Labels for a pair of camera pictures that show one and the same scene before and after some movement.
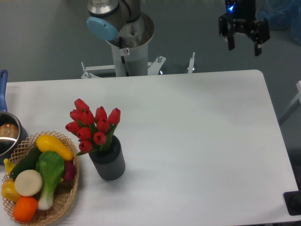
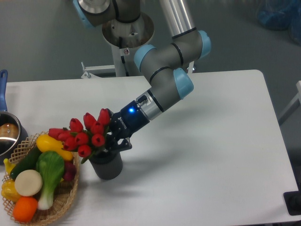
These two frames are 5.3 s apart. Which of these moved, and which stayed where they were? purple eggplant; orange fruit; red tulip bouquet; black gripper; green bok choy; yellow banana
Moved: red tulip bouquet; black gripper
Stayed: yellow banana; purple eggplant; orange fruit; green bok choy
